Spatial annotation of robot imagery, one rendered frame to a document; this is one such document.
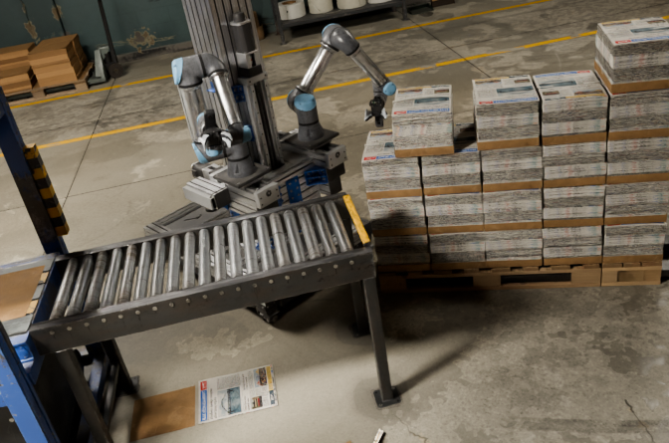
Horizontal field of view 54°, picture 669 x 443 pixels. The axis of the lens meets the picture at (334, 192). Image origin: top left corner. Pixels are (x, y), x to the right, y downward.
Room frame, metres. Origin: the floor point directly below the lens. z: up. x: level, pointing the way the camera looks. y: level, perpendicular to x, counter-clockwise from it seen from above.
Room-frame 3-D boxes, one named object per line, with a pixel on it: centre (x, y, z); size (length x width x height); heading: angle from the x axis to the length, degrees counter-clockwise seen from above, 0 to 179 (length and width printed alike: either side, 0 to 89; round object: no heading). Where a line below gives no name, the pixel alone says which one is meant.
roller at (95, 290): (2.33, 1.04, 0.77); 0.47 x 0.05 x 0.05; 6
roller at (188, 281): (2.37, 0.66, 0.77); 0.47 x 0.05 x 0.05; 6
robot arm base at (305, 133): (3.42, 0.08, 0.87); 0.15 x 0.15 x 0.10
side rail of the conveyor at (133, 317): (2.13, 0.56, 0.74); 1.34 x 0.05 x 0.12; 96
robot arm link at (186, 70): (3.06, 0.58, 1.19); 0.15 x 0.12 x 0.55; 105
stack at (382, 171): (3.02, -0.77, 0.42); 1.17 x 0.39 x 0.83; 77
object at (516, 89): (2.98, -0.90, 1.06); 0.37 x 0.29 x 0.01; 168
